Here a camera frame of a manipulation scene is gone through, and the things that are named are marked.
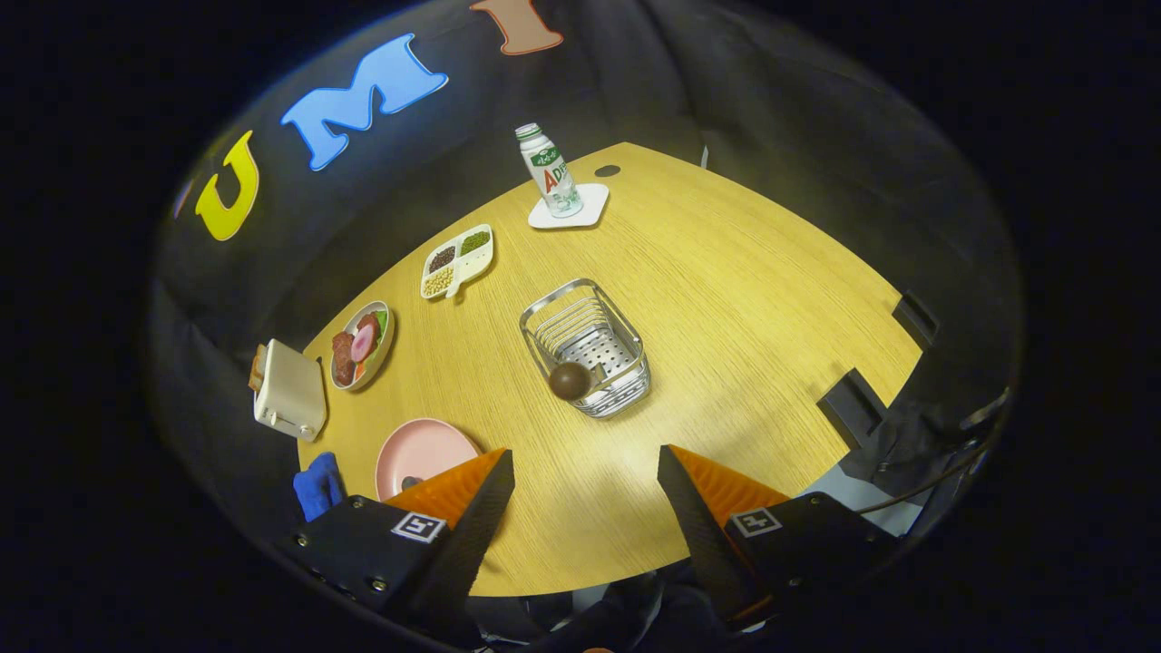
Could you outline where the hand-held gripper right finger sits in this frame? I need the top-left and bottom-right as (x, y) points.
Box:
(657, 444), (899, 627)

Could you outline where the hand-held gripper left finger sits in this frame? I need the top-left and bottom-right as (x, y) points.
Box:
(277, 448), (516, 645)

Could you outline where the wooden handled metal fork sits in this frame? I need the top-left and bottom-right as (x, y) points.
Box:
(548, 361), (607, 402)

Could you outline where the pink round plate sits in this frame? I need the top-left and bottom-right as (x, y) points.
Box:
(376, 418), (482, 502)

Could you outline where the blue towel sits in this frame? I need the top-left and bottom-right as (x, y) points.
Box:
(293, 452), (346, 522)

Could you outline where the oval dish with toy food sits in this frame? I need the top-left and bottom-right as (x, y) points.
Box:
(329, 300), (396, 392)

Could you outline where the cream toaster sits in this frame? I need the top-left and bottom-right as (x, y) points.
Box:
(253, 339), (327, 443)

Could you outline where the white divided dish with beans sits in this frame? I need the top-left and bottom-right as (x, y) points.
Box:
(420, 224), (495, 300)

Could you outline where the white square coaster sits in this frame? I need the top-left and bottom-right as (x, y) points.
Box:
(528, 183), (610, 229)

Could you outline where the white green label bottle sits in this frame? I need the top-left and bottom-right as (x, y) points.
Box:
(515, 123), (584, 219)

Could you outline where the black table bracket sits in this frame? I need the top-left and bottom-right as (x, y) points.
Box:
(816, 367), (885, 450)
(892, 290), (941, 350)

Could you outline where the black cable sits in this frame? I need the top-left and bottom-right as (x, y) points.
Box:
(853, 444), (985, 513)

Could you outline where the metal wire basket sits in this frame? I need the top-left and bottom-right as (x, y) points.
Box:
(519, 278), (652, 419)

